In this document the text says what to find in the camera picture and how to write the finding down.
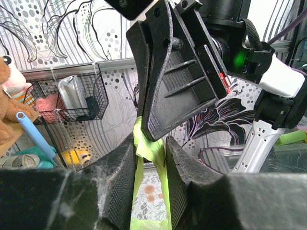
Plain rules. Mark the green trash bag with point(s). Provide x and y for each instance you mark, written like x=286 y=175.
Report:
x=155 y=152

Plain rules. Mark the black wire basket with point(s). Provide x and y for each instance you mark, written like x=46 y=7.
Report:
x=95 y=95

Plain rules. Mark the brown teddy bear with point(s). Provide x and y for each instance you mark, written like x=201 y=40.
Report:
x=9 y=107

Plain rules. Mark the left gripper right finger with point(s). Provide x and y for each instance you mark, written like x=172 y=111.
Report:
x=185 y=175

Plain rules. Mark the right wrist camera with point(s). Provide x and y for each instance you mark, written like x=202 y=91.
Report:
x=130 y=9

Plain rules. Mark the grey patterned sneaker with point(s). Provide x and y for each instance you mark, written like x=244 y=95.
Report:
x=20 y=161

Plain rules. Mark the silver foil pouch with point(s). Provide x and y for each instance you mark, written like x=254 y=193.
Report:
x=71 y=91

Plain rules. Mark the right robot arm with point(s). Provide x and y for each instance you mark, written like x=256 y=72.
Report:
x=283 y=98

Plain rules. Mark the blue handled mop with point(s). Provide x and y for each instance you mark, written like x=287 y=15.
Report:
x=37 y=138

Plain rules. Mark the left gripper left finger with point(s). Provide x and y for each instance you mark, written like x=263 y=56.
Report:
x=114 y=175

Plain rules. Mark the teal cloth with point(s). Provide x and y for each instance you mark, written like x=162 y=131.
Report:
x=43 y=161

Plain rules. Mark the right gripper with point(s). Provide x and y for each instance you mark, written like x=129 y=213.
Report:
x=187 y=73

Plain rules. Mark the pink plush in basket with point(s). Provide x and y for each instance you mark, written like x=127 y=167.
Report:
x=18 y=88

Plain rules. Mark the yellow plush duck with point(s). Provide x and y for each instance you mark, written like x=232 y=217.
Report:
x=79 y=158

